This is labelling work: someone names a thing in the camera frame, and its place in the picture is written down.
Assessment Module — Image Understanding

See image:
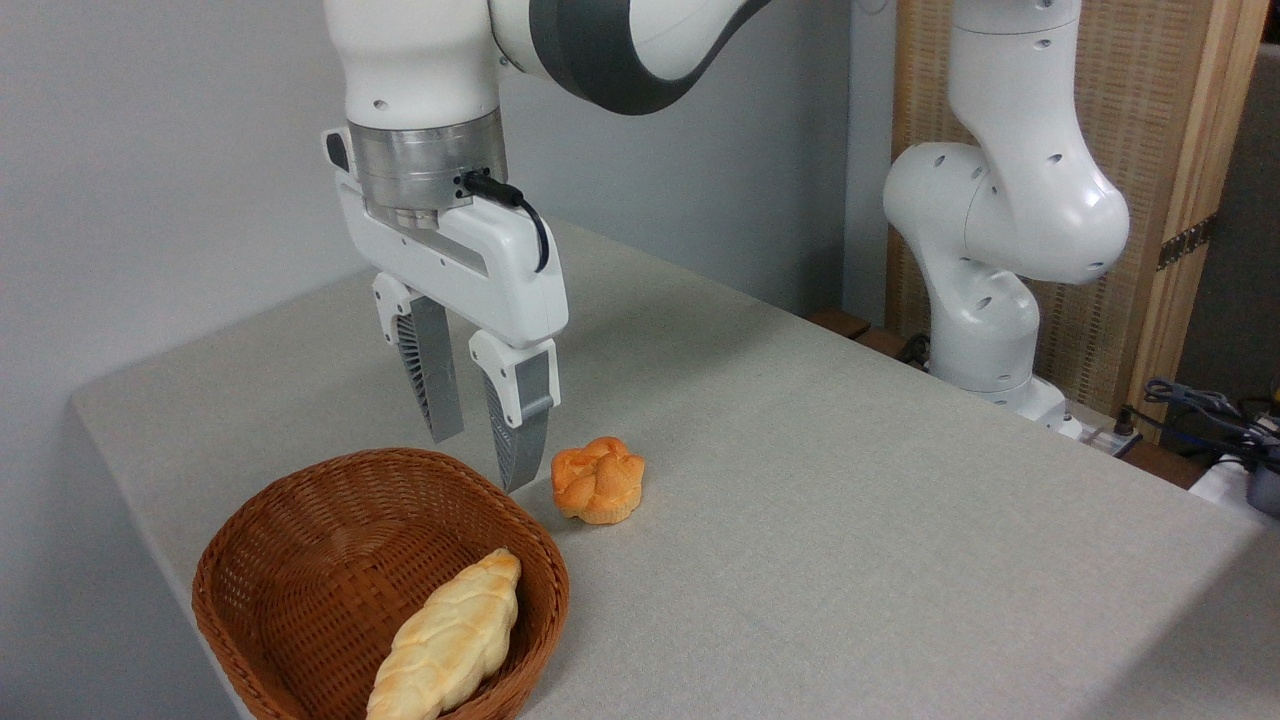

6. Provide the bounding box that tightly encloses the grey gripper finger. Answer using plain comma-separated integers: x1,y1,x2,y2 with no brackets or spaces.
372,272,465,444
468,330,559,494

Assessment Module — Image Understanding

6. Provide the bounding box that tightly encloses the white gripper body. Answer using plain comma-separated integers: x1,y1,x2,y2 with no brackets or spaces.
322,128,569,349

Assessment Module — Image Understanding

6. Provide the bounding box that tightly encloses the small orange bread roll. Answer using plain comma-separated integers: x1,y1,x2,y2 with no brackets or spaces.
551,437,646,525

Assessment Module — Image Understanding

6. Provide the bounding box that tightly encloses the brown wicker basket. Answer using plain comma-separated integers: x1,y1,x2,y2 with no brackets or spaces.
192,448,571,720

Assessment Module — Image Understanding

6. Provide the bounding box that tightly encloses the long braided bread loaf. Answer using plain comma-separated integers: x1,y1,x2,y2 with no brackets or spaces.
366,548,523,720

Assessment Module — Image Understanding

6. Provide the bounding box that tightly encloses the white power strip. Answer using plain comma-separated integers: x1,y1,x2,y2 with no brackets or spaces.
1075,405,1143,459

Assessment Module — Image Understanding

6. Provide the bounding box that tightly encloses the wooden rattan folding screen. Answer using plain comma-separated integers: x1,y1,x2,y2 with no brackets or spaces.
893,0,1271,441

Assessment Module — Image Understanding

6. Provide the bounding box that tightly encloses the blue-grey plastic object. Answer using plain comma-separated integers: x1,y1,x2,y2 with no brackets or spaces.
1245,460,1280,517

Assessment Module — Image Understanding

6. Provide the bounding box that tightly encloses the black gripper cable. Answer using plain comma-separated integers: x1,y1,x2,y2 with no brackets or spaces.
460,170,551,273

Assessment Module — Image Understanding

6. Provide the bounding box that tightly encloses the bundle of dark cables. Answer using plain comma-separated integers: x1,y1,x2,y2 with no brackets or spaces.
1145,378,1280,463

